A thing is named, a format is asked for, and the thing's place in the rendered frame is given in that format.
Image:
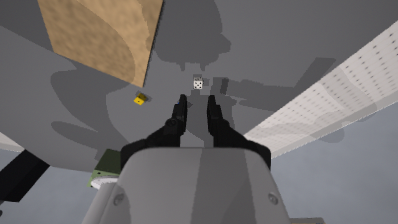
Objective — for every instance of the tan square mat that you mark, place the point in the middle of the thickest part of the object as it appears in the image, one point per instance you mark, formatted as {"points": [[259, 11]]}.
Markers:
{"points": [[112, 36]]}

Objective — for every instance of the yellow die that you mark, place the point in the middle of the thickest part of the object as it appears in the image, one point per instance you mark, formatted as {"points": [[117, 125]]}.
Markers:
{"points": [[140, 99]]}

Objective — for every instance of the white die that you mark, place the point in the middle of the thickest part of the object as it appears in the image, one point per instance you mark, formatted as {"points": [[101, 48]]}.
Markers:
{"points": [[198, 82]]}

